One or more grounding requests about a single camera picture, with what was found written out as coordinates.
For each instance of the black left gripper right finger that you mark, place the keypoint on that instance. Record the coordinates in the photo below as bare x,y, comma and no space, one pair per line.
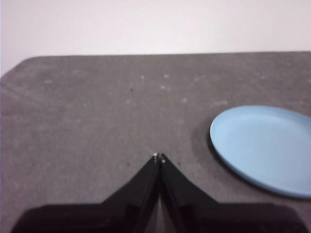
213,216

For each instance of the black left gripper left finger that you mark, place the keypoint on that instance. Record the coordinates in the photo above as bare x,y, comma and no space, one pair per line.
109,216

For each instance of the blue round plate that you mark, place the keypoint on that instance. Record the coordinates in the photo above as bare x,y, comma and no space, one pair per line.
264,148

